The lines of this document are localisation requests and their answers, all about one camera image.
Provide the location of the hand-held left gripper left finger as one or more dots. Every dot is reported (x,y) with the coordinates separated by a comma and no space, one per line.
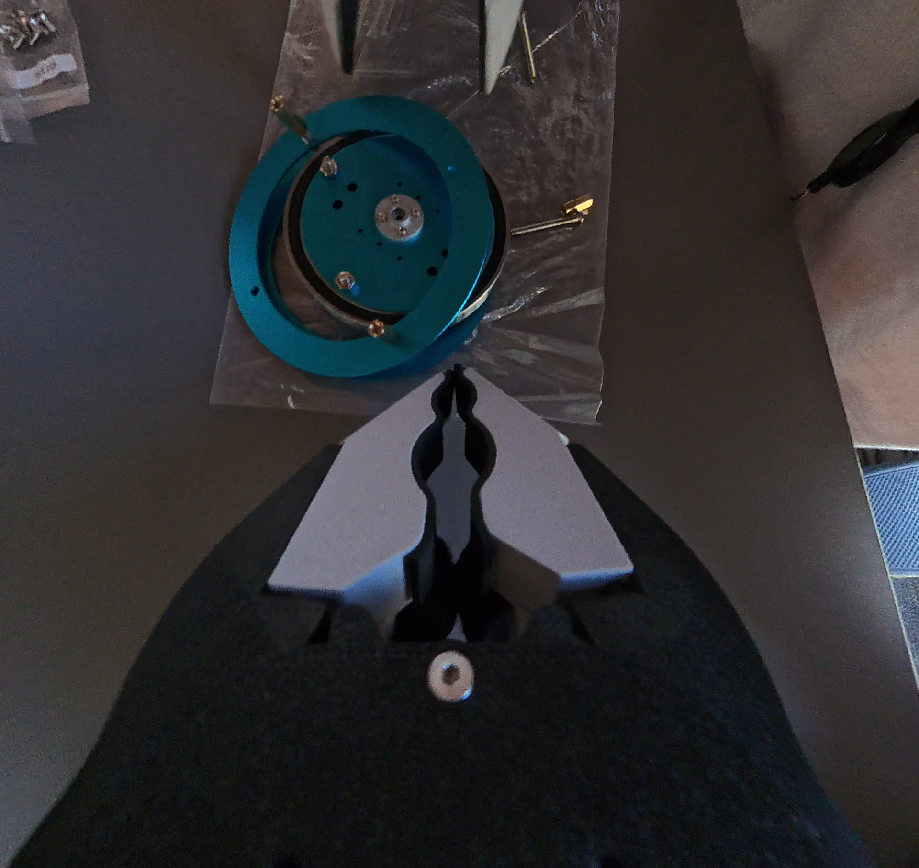
(344,523)

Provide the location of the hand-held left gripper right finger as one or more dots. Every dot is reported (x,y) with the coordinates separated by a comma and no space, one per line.
(553,516)

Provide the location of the blue round turntable assembly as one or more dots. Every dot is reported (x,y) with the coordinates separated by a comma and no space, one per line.
(431,164)

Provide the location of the grey desk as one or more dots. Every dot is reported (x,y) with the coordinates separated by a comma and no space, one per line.
(143,272)

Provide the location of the clear plastic bag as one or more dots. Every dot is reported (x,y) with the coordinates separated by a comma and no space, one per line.
(560,129)

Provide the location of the pile of small hardware bags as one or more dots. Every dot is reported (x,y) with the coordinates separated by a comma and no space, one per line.
(36,57)

